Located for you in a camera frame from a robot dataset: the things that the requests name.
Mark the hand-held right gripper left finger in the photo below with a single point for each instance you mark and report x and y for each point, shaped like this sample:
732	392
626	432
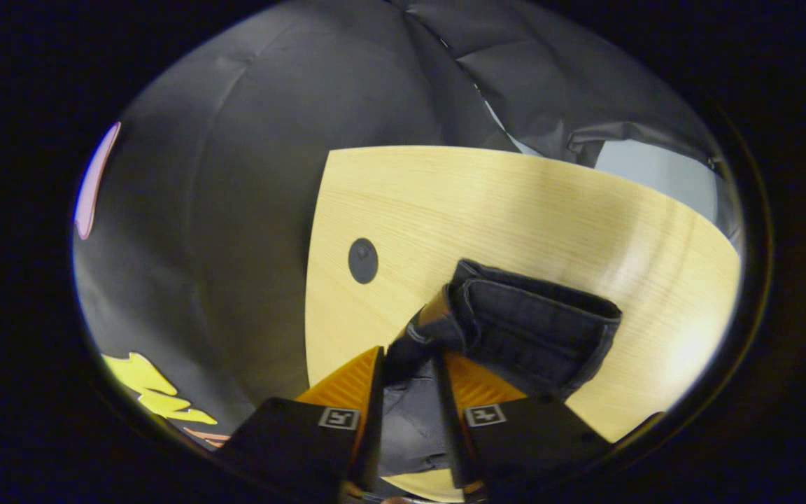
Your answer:
372	434

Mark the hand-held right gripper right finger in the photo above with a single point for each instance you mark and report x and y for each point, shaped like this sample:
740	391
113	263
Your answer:
453	434

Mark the black jeans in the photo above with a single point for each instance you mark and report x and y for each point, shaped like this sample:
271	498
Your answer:
529	329

